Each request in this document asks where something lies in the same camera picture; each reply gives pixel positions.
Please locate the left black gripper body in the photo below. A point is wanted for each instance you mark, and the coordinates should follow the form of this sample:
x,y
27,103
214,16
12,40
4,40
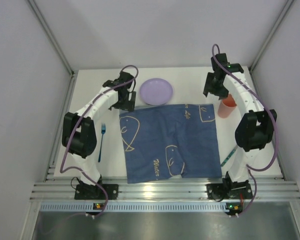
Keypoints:
x,y
123,105

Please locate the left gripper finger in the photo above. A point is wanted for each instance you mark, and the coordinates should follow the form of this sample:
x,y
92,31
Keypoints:
x,y
117,105
131,102

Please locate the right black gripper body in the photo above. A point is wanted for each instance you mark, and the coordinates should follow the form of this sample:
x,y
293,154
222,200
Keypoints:
x,y
215,90

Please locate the blue cloth placemat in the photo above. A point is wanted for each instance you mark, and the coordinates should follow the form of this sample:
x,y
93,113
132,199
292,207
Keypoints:
x,y
162,142

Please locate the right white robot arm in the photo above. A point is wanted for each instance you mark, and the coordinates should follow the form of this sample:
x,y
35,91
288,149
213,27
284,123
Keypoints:
x,y
254,131

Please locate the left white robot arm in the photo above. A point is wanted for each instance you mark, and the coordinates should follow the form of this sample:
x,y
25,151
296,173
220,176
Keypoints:
x,y
79,136

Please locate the orange plastic cup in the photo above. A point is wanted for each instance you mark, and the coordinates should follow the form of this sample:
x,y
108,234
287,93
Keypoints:
x,y
226,106

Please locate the purple plastic plate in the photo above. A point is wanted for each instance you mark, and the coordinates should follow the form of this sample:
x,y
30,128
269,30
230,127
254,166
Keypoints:
x,y
156,91

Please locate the spoon with green handle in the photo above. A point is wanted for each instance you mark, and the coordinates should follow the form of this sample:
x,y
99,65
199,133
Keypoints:
x,y
229,156

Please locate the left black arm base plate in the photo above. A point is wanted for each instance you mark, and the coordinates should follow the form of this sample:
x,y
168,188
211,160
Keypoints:
x,y
92,192

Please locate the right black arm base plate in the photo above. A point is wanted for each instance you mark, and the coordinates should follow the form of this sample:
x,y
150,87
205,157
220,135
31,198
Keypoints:
x,y
216,192

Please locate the perforated grey cable tray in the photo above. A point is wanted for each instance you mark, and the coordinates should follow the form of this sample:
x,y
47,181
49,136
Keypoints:
x,y
138,207

